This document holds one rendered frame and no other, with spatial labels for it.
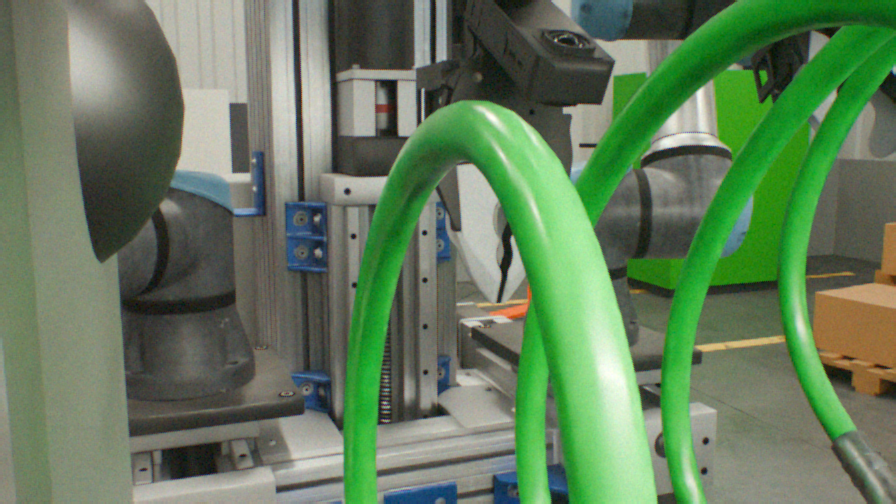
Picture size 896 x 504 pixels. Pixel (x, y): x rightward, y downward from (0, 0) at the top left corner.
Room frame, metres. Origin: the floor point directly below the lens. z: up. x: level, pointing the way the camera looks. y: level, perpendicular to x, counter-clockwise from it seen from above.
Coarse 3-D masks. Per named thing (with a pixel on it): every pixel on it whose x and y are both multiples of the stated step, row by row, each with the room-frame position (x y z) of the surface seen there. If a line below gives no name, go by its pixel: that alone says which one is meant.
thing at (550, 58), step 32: (480, 0) 0.48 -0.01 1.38; (512, 0) 0.47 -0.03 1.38; (544, 0) 0.49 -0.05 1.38; (480, 32) 0.47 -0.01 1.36; (512, 32) 0.43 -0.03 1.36; (544, 32) 0.42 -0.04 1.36; (576, 32) 0.43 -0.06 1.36; (512, 64) 0.43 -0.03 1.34; (544, 64) 0.40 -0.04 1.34; (576, 64) 0.41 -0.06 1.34; (608, 64) 0.41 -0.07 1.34; (544, 96) 0.41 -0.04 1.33; (576, 96) 0.42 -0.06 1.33
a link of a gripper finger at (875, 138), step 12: (888, 84) 0.58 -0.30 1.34; (876, 96) 0.61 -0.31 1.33; (888, 96) 0.58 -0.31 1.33; (876, 108) 0.61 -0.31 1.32; (888, 108) 0.60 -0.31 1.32; (876, 120) 0.61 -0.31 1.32; (888, 120) 0.60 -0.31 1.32; (876, 132) 0.61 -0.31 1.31; (888, 132) 0.59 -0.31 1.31; (876, 144) 0.61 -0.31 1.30; (888, 144) 0.59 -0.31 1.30; (876, 156) 0.60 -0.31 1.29
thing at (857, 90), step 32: (864, 64) 0.38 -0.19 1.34; (864, 96) 0.39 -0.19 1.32; (832, 128) 0.40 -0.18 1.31; (832, 160) 0.41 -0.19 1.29; (800, 192) 0.42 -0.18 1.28; (800, 224) 0.42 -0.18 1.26; (800, 256) 0.42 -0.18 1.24; (800, 288) 0.42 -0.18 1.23; (800, 320) 0.42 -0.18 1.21; (800, 352) 0.41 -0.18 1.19; (800, 384) 0.41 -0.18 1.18; (832, 416) 0.39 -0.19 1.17
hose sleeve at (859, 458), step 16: (848, 432) 0.38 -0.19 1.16; (832, 448) 0.38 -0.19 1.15; (848, 448) 0.37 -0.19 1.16; (864, 448) 0.37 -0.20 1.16; (848, 464) 0.37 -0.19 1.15; (864, 464) 0.36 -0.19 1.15; (880, 464) 0.36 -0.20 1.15; (864, 480) 0.36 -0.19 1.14; (880, 480) 0.36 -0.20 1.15; (864, 496) 0.36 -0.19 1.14; (880, 496) 0.35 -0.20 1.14
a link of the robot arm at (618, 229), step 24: (576, 168) 0.99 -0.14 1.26; (624, 192) 0.99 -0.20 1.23; (648, 192) 0.99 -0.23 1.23; (600, 216) 0.98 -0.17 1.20; (624, 216) 0.98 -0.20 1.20; (648, 216) 0.98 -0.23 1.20; (600, 240) 0.98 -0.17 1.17; (624, 240) 0.98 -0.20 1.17; (648, 240) 0.99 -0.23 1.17; (624, 264) 1.00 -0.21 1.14
